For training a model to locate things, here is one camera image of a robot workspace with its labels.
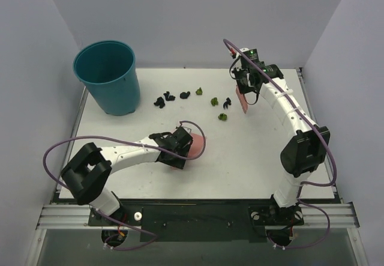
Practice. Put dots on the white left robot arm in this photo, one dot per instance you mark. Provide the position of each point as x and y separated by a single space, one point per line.
87 172

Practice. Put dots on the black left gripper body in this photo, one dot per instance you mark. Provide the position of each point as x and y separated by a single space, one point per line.
182 142

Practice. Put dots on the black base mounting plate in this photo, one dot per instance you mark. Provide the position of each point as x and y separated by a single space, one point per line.
199 221

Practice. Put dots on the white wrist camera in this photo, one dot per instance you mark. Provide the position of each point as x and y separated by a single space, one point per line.
236 56
187 129

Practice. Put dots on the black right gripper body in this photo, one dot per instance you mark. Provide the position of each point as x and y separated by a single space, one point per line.
243 85

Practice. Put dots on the green paper scrap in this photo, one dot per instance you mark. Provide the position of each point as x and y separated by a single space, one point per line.
199 91
214 101
222 117

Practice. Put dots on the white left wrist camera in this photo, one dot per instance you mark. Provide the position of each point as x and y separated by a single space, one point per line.
187 129

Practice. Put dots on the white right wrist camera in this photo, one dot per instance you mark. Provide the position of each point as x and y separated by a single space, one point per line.
236 56

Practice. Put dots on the teal plastic bucket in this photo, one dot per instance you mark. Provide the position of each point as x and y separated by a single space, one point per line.
108 71

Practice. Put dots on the black paper scrap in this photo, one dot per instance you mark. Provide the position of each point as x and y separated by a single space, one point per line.
184 95
227 103
160 102
168 96

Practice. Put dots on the pink hand brush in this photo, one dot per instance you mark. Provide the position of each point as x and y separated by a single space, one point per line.
242 100

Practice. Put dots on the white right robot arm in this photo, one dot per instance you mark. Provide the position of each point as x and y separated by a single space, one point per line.
305 151

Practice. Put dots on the pink plastic dustpan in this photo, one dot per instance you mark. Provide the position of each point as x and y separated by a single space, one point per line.
196 146

